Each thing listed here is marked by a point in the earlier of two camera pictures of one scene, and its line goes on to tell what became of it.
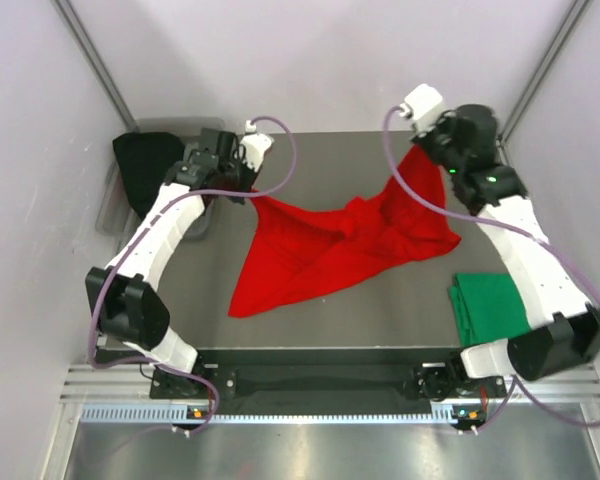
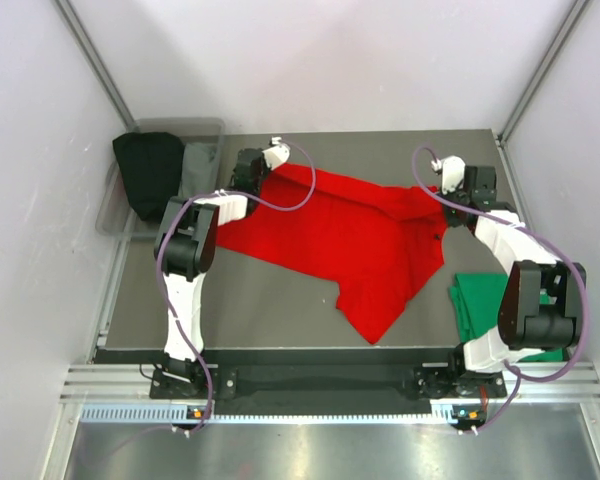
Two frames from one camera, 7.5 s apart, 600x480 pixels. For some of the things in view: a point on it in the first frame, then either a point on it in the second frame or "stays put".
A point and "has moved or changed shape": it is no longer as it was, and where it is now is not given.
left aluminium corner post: [72, 20] stays put
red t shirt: [296, 251] has moved or changed shape
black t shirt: [147, 160] stays put
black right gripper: [443, 123] -> [452, 220]
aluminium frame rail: [89, 383] stays put
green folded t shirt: [488, 307] stays put
